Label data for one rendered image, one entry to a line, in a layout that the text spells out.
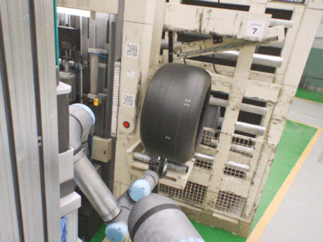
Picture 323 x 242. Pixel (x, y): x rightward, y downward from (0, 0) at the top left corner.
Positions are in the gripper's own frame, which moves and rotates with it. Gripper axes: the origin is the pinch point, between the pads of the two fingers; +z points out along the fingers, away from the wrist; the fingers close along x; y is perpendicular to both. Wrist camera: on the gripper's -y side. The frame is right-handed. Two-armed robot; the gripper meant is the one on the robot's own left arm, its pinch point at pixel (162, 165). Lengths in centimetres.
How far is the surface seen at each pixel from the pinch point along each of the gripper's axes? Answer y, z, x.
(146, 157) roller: -6.7, 18.2, 14.7
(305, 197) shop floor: -77, 188, -131
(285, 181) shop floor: -74, 213, -113
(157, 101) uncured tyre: 31.4, 3.2, 9.2
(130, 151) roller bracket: -3.7, 14.9, 23.8
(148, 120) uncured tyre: 21.0, 1.7, 12.0
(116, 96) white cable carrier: 25, 23, 41
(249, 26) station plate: 76, 41, -26
